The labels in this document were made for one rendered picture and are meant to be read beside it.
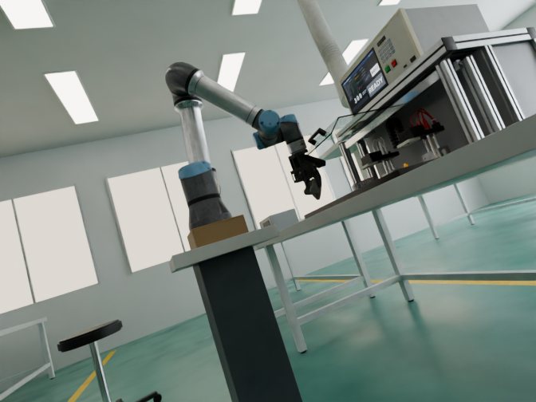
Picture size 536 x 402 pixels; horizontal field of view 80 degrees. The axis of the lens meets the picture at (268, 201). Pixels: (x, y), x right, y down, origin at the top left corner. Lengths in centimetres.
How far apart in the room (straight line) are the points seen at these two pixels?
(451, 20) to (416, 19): 16
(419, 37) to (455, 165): 70
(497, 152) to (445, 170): 11
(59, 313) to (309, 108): 571
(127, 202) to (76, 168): 97
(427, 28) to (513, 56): 29
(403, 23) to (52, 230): 546
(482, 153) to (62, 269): 560
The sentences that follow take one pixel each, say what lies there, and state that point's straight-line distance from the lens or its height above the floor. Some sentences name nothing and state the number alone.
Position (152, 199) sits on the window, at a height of 207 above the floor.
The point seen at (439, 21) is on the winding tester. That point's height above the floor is 126.
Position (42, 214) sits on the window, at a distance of 600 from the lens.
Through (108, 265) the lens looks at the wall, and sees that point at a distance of 567.
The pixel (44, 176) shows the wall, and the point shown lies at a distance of 616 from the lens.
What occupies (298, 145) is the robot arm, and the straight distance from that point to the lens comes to 128.
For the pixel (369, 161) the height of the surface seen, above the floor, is 89.
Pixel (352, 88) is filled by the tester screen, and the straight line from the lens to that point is 156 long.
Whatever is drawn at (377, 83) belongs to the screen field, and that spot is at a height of 117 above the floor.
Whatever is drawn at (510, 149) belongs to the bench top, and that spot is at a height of 71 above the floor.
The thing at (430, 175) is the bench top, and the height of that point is 72.
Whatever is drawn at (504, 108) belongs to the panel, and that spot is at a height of 86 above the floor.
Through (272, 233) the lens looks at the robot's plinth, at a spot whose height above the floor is 72.
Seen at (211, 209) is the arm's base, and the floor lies 86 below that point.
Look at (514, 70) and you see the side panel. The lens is 138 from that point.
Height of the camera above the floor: 69
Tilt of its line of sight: 8 degrees up
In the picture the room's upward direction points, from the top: 19 degrees counter-clockwise
